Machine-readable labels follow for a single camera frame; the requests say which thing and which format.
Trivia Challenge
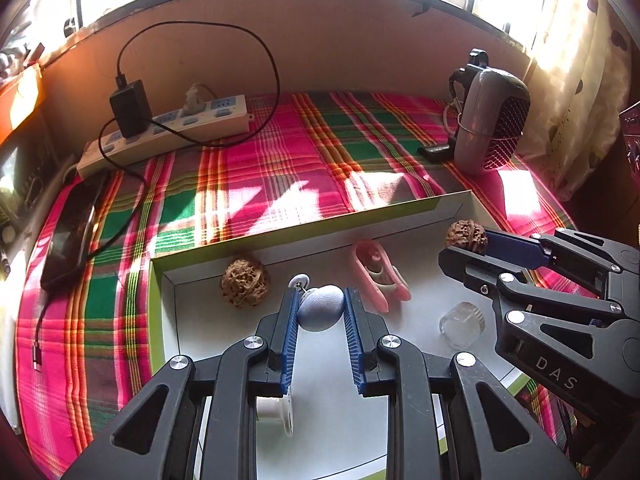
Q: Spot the white ball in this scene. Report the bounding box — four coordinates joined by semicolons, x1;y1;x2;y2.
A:
289;274;347;333

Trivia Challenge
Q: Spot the small black block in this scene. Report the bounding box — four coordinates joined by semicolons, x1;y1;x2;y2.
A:
417;142;456;162

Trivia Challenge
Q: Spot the white plug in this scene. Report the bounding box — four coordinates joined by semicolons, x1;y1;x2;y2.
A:
182;82;208;116

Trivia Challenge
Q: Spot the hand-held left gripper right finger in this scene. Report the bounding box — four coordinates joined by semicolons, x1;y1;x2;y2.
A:
342;287;571;480

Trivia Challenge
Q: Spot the black power adapter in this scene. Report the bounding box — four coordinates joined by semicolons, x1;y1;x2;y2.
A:
109;75;153;138

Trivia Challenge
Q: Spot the large brown walnut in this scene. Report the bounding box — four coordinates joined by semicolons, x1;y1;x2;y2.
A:
221;257;271;307

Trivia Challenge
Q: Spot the long black cable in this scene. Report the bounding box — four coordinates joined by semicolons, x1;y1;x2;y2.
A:
97;21;280;261

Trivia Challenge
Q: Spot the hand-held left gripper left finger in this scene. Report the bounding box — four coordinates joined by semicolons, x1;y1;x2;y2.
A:
60;287;303;480

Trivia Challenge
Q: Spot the green cardboard box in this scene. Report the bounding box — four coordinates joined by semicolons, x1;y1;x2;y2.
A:
149;190;533;480

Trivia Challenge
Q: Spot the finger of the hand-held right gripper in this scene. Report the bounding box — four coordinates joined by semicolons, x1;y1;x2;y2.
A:
438;246;609;317
486;227;640;306

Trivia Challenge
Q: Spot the grey fan heater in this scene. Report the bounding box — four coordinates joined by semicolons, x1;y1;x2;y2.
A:
447;49;531;177

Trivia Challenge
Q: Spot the small brown walnut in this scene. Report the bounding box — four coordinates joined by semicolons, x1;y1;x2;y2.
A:
445;220;488;251

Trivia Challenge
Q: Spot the pink clip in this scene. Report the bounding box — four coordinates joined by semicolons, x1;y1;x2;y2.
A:
352;240;412;313

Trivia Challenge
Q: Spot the clear jar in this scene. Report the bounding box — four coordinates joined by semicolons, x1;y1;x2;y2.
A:
439;301;487;348

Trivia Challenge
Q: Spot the cream spotted curtain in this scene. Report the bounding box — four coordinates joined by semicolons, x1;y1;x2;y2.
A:
520;0;636;201

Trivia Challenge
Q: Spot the green and white spool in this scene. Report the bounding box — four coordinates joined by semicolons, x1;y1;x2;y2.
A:
256;394;296;436

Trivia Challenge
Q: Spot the short black USB cable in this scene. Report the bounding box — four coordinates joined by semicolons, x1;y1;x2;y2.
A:
31;287;53;373

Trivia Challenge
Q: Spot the orange tray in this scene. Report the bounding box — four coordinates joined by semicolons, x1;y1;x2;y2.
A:
0;65;43;146

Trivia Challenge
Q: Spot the beige power strip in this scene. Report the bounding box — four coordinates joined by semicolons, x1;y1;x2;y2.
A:
75;94;253;178

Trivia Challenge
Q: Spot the dark maroon box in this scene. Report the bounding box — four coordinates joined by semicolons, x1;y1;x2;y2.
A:
619;102;640;181

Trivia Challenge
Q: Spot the black phone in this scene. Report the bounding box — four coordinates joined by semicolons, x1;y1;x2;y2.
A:
40;172;108;292

